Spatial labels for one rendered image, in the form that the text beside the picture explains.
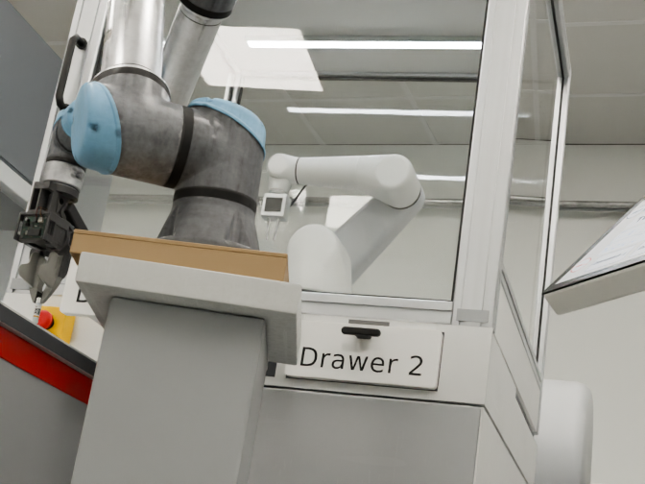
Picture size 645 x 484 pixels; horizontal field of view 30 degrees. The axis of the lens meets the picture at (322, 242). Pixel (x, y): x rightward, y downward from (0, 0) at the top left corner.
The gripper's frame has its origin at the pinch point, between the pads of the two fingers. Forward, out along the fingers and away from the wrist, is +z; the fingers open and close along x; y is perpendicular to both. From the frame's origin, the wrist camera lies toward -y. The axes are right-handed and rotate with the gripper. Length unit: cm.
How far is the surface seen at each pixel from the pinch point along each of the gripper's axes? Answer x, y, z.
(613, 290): 98, -18, -8
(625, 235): 97, -27, -21
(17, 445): 13.9, 13.5, 28.8
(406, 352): 56, -37, -2
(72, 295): 10.7, 4.9, 1.1
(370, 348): 49, -35, -2
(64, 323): -11.5, -21.0, -1.5
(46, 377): 13.3, 9.7, 16.9
